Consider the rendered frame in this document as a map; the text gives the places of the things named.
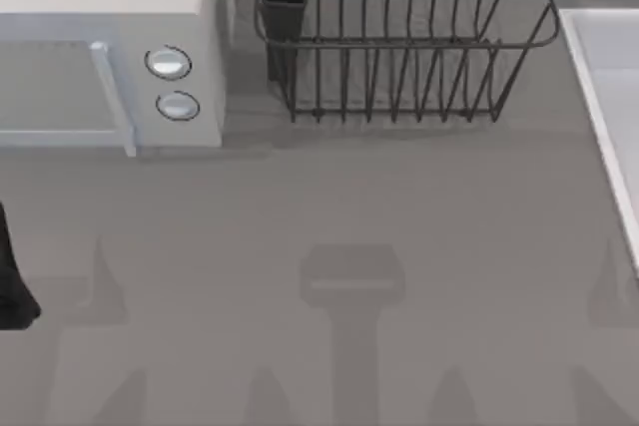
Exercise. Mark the silver microwave knob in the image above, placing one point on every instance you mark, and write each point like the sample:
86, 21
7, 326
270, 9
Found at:
178, 106
168, 63

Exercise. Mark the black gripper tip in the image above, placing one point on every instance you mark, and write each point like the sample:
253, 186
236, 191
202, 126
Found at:
12, 291

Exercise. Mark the microwave door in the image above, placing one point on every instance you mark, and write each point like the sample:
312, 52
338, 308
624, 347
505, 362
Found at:
50, 92

